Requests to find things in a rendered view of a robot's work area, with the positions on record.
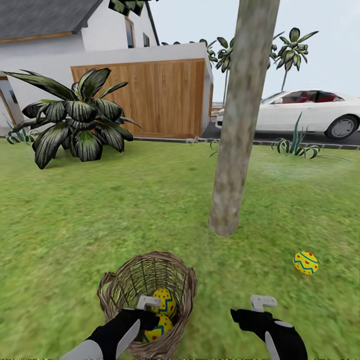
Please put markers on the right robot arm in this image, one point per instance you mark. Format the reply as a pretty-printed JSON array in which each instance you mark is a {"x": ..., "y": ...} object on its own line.
[{"x": 282, "y": 340}]

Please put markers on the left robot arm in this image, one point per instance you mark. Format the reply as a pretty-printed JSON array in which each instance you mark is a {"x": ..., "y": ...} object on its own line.
[{"x": 109, "y": 341}]

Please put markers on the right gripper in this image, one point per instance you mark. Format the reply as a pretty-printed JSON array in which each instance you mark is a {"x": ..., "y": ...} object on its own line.
[{"x": 248, "y": 320}]

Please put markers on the wicker basket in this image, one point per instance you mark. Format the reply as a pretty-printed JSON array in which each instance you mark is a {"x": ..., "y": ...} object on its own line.
[{"x": 126, "y": 283}]

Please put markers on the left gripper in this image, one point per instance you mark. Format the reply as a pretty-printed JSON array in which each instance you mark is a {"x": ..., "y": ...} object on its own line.
[{"x": 149, "y": 320}]

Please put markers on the easter egg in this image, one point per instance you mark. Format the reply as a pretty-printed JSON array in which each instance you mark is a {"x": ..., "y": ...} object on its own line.
[
  {"x": 168, "y": 303},
  {"x": 164, "y": 325},
  {"x": 306, "y": 262}
]

